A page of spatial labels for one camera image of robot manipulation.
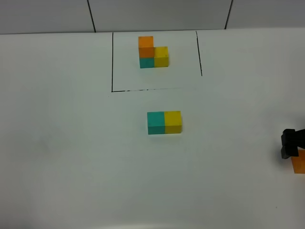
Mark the yellow template cube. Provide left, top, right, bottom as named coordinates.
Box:
left=154, top=46, right=169, bottom=68

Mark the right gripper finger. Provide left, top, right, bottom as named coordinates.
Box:
left=281, top=129, right=305, bottom=159

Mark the orange template cube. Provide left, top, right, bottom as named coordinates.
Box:
left=138, top=36, right=154, bottom=58

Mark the teal template cube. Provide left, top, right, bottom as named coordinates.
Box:
left=139, top=58, right=154, bottom=68

